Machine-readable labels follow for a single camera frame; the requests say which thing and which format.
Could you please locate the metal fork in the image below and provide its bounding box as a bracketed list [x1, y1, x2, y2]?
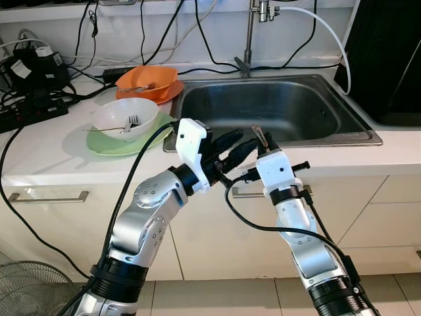
[83, 115, 141, 134]

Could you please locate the white water hose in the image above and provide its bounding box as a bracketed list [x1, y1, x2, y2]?
[276, 5, 353, 96]

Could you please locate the metal utensil with food residue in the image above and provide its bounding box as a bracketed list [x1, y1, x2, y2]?
[118, 82, 157, 94]

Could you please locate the black power strip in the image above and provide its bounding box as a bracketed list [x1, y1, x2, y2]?
[0, 97, 70, 132]

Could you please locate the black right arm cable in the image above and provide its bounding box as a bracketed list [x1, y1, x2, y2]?
[224, 168, 359, 290]

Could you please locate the black wall cable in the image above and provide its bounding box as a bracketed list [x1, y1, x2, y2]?
[143, 0, 186, 65]
[194, 0, 239, 70]
[283, 0, 320, 68]

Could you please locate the small black adapter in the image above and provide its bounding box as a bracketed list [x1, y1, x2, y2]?
[102, 66, 136, 83]

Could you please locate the white kitchen cabinet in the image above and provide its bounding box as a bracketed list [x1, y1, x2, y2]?
[0, 148, 421, 280]

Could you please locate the orange plate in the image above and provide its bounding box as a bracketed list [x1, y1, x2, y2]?
[116, 79, 185, 106]

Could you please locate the knotted black cable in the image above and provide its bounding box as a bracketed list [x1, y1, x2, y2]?
[74, 0, 101, 66]

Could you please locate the white bowl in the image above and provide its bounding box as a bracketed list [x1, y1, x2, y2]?
[91, 97, 159, 142]

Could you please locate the light green plate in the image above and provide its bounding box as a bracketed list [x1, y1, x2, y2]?
[86, 112, 177, 157]

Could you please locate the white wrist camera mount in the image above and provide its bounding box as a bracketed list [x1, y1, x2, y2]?
[255, 150, 297, 193]
[174, 118, 211, 194]

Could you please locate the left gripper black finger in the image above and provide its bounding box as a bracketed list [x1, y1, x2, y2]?
[227, 137, 262, 175]
[214, 128, 246, 155]

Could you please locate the black power strip cord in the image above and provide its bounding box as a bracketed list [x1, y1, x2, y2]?
[0, 125, 91, 280]

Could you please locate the stainless steel sink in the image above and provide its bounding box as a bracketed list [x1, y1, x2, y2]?
[163, 74, 384, 151]

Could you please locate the thin metal utensil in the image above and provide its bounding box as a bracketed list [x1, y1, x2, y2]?
[251, 124, 266, 147]

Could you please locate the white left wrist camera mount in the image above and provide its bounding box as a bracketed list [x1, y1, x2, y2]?
[174, 118, 211, 194]

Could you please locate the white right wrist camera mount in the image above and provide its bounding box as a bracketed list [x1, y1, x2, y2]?
[255, 150, 297, 193]

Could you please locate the black charger with white label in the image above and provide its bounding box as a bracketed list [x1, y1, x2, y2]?
[3, 47, 66, 93]

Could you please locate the orange bowl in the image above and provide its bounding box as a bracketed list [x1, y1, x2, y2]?
[116, 65, 180, 101]

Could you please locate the steel bar cabinet handle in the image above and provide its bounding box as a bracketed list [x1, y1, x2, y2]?
[230, 186, 269, 199]
[8, 190, 89, 204]

